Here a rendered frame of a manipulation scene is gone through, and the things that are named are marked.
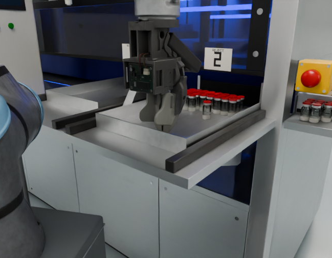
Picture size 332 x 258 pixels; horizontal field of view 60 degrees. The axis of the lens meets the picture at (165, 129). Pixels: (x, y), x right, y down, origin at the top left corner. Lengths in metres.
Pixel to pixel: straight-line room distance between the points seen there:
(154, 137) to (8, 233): 0.29
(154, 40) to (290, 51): 0.39
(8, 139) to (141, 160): 0.22
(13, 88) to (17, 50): 0.85
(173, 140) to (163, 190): 0.58
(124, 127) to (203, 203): 0.49
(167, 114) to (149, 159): 0.09
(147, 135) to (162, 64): 0.17
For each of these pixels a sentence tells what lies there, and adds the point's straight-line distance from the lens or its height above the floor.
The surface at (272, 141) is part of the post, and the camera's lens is 0.82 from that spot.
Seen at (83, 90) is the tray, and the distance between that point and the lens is 1.09.
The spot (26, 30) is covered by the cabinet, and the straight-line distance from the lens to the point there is 1.41.
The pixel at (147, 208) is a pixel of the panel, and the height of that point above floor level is 0.42.
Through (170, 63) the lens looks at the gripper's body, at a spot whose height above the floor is 1.05.
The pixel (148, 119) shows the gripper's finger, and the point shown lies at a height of 0.94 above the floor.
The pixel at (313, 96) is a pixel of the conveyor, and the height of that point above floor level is 0.93.
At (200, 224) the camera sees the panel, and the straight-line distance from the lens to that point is 1.07.
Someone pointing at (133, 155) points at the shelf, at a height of 0.88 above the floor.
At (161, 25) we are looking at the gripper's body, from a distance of 0.48.
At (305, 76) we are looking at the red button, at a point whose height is 1.00.
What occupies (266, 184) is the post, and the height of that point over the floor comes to 0.69.
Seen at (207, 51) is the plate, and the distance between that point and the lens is 0.86.
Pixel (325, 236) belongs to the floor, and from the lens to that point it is 1.95.
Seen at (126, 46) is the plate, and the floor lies 1.04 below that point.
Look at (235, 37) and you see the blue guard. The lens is 0.82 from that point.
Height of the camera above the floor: 1.10
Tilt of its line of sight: 19 degrees down
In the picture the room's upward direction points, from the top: straight up
